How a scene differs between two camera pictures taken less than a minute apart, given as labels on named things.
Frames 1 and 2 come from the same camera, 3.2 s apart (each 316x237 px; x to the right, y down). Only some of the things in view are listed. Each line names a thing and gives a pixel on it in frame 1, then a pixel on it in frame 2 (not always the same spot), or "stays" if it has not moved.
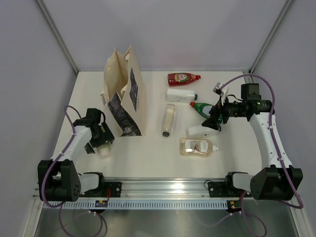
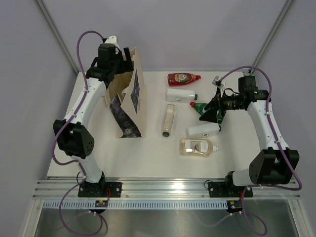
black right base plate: (225, 189) stays
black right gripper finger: (215, 112) → (214, 100)
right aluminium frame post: (249, 80) stays
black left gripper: (106, 137) → (126, 65)
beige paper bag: (123, 91) stays
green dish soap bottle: (204, 109) stays
